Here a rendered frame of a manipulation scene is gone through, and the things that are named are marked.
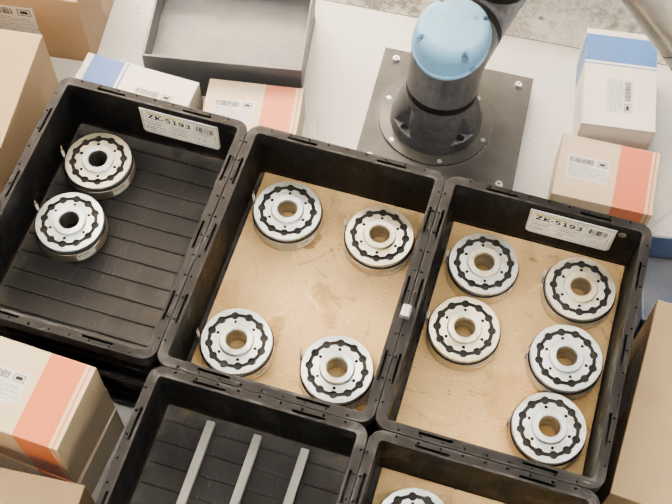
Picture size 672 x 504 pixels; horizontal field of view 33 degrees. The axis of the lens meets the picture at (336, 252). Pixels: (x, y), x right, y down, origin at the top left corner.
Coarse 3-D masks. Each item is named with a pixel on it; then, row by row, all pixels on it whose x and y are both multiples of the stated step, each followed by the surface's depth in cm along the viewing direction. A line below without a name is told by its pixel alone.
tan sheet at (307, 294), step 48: (336, 192) 173; (240, 240) 169; (336, 240) 169; (384, 240) 170; (240, 288) 166; (288, 288) 166; (336, 288) 166; (384, 288) 166; (288, 336) 162; (384, 336) 162; (288, 384) 158
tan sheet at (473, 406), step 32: (544, 256) 168; (576, 256) 168; (448, 288) 166; (512, 320) 163; (544, 320) 164; (608, 320) 164; (416, 352) 161; (512, 352) 161; (416, 384) 159; (448, 384) 159; (480, 384) 159; (512, 384) 159; (416, 416) 156; (448, 416) 156; (480, 416) 156
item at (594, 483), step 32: (448, 192) 162; (480, 192) 163; (512, 192) 162; (608, 224) 160; (640, 224) 160; (640, 256) 157; (416, 288) 155; (640, 288) 155; (384, 416) 146; (608, 416) 146; (448, 448) 144; (480, 448) 144; (608, 448) 144; (576, 480) 142
